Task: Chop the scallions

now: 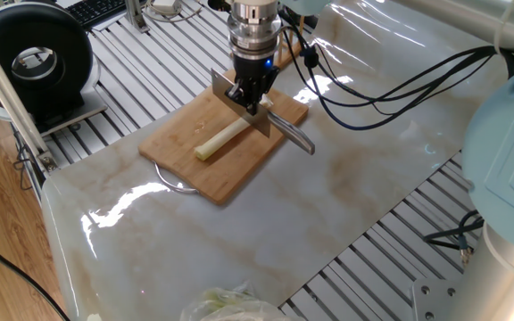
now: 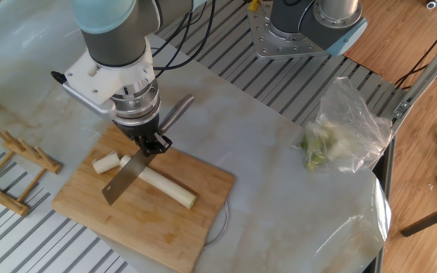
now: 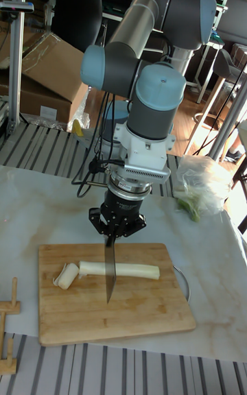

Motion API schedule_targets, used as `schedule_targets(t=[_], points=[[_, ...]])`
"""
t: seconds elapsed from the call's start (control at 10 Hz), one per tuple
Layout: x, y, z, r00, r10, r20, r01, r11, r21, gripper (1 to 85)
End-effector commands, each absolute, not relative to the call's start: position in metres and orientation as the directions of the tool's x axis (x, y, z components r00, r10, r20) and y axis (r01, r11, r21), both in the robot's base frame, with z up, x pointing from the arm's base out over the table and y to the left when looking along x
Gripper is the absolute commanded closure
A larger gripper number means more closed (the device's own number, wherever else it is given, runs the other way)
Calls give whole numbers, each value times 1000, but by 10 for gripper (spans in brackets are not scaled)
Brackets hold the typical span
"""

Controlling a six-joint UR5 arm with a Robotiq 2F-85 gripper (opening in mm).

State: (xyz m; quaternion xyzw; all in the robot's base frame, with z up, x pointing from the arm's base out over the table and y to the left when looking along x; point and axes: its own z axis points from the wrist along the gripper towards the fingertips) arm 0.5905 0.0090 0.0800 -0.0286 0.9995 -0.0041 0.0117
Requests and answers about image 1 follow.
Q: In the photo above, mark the plastic bag of scallion scraps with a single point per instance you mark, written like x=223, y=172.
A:
x=239, y=307

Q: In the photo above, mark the grey fan base plate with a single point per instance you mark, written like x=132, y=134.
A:
x=74, y=113

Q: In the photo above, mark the aluminium bracket post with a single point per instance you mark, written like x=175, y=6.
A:
x=135, y=15

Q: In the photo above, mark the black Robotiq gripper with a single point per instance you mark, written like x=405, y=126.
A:
x=252, y=69

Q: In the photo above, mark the black round duct fan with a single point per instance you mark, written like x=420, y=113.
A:
x=38, y=35

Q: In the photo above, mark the steel cleaver knife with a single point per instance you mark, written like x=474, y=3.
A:
x=292, y=134

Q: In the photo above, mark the black keyboard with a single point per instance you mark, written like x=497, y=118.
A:
x=96, y=11

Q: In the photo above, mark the silver robot mounting plate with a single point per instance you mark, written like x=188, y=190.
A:
x=431, y=298

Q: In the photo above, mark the white scallion stalk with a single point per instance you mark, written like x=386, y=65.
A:
x=219, y=140

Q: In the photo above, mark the bamboo cutting board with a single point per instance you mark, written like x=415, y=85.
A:
x=194, y=147

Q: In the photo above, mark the aluminium frame beam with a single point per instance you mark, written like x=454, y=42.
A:
x=7, y=98

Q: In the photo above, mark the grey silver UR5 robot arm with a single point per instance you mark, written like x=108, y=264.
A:
x=507, y=178

